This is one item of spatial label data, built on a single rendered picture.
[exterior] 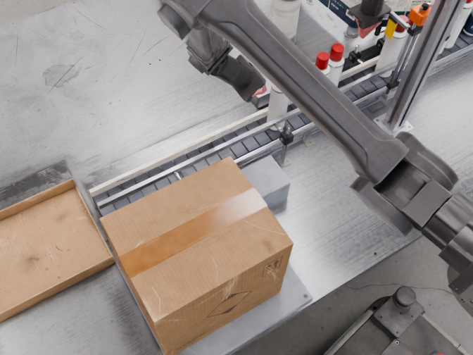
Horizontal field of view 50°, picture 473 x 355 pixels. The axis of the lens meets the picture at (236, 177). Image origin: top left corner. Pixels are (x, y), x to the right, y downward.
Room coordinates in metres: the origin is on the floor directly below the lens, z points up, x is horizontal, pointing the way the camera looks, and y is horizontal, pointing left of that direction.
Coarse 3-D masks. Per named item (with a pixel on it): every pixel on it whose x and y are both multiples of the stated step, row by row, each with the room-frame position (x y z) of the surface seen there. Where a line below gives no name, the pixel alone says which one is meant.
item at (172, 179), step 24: (456, 48) 1.26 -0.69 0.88; (360, 72) 1.13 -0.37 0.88; (360, 96) 1.03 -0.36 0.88; (264, 120) 0.92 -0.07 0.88; (288, 120) 0.92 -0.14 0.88; (216, 144) 0.82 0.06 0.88; (240, 144) 0.83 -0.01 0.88; (264, 144) 0.83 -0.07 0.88; (168, 168) 0.74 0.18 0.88; (192, 168) 0.74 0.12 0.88; (144, 192) 0.66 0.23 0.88
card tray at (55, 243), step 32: (64, 192) 0.68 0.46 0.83; (0, 224) 0.57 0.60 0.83; (32, 224) 0.58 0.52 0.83; (64, 224) 0.58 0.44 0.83; (0, 256) 0.48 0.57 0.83; (32, 256) 0.49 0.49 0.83; (64, 256) 0.49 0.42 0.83; (96, 256) 0.50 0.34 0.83; (0, 288) 0.40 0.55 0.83; (32, 288) 0.41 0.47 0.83; (64, 288) 0.41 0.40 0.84; (0, 320) 0.33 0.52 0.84
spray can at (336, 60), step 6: (336, 48) 1.00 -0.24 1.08; (342, 48) 1.00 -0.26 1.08; (330, 54) 1.00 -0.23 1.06; (336, 54) 0.99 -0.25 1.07; (342, 54) 1.00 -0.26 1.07; (330, 60) 1.00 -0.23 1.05; (336, 60) 0.99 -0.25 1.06; (342, 60) 1.00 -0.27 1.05; (330, 66) 0.98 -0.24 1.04; (336, 66) 0.98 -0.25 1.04; (342, 66) 0.99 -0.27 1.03; (330, 72) 0.98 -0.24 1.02; (336, 72) 0.98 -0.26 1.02; (330, 78) 0.98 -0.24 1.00; (336, 78) 0.98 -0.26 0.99; (336, 84) 0.99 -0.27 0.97
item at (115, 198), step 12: (408, 60) 1.11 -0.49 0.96; (384, 72) 1.06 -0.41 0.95; (348, 84) 1.00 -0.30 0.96; (360, 84) 1.01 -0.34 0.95; (276, 120) 0.85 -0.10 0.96; (252, 132) 0.81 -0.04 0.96; (228, 144) 0.77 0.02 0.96; (204, 156) 0.73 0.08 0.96; (180, 168) 0.69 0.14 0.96; (144, 180) 0.65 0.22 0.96; (156, 180) 0.65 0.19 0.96; (120, 192) 0.61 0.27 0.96; (132, 192) 0.62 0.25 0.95; (108, 204) 0.58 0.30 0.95
